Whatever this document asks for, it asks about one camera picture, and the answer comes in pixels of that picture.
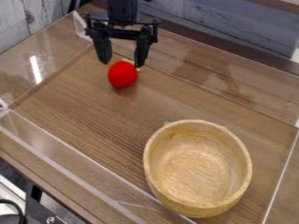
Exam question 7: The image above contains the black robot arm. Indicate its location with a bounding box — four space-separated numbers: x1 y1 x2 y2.
85 0 161 68

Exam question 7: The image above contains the black cable under table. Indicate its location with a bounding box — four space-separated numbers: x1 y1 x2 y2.
0 199 27 224

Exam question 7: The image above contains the oval wooden bowl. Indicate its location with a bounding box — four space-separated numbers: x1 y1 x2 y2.
143 119 254 218

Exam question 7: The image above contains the clear acrylic enclosure wall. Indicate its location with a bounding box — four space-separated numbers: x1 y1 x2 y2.
0 103 195 224

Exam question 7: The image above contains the black metal table bracket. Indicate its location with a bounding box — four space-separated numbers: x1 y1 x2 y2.
25 185 67 224

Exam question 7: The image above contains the red plush strawberry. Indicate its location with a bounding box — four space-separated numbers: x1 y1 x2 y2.
107 59 139 88

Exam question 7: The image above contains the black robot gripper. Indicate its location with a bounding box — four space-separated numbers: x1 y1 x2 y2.
85 13 162 67

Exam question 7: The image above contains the clear acrylic corner bracket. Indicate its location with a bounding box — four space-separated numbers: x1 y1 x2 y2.
73 11 93 42

